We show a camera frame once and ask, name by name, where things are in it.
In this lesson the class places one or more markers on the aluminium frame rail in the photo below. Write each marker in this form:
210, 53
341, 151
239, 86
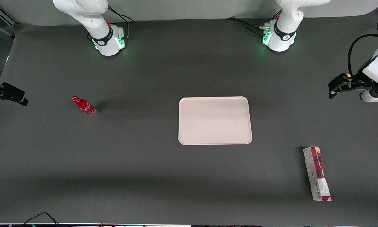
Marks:
4, 12

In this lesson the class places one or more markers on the red and white cookie box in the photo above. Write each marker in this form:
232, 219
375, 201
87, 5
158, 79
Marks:
318, 176

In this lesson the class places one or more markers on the pale pink plastic tray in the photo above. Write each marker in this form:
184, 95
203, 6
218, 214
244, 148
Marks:
214, 121

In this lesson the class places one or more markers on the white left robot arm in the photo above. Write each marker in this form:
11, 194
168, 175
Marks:
283, 37

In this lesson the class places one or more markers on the red cola bottle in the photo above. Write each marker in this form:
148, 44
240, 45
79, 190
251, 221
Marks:
84, 106

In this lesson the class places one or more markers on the dark grey table mat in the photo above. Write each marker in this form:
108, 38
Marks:
144, 176

